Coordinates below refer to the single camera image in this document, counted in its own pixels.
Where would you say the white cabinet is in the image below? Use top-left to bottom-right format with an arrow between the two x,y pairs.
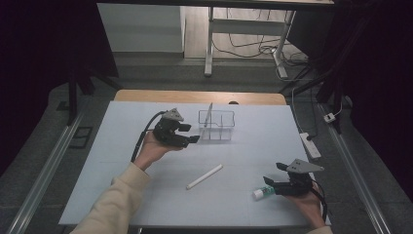
96,3 -> 186,54

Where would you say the person's right hand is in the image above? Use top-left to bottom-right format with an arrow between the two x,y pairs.
285,184 -> 327,228

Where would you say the clear pen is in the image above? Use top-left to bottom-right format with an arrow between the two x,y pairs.
202,102 -> 214,140

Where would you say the white pen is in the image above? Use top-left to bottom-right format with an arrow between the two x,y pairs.
185,164 -> 224,191

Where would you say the white power strip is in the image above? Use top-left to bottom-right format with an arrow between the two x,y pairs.
299,132 -> 322,160

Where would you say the person's left hand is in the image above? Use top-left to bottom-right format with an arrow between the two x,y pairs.
133,130 -> 183,172

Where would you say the dark curtain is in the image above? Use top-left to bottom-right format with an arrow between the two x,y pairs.
286,0 -> 413,203
0,0 -> 120,176

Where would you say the black floor cables tangle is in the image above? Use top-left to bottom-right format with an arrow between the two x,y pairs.
212,8 -> 310,67

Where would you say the white table sheet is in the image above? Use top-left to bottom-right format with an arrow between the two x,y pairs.
57,100 -> 332,227

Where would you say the hand-held gripper black cable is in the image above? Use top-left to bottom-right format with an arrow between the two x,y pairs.
131,110 -> 167,164
310,178 -> 328,218

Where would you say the white desk frame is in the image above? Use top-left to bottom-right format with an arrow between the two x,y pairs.
204,6 -> 297,79

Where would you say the white green glue stick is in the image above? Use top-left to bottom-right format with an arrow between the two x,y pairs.
252,186 -> 276,201

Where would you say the aluminium floor rail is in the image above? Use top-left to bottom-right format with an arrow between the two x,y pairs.
6,106 -> 87,234
319,103 -> 393,234

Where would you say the black floor frame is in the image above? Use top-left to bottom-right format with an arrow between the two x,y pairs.
69,126 -> 94,150

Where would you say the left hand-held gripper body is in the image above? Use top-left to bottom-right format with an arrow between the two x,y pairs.
152,107 -> 192,149

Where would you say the clear plastic pen holder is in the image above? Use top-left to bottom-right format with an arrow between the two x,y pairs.
198,109 -> 236,141

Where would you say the left hand-held gripper black cable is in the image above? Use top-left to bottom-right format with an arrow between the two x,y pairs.
131,110 -> 167,164

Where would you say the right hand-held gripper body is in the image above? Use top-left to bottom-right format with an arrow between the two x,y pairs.
274,158 -> 325,197

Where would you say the right hand-held gripper black cable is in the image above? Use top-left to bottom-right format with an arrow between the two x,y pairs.
310,178 -> 328,218

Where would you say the black stand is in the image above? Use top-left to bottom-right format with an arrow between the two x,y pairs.
279,58 -> 345,135
66,64 -> 123,126

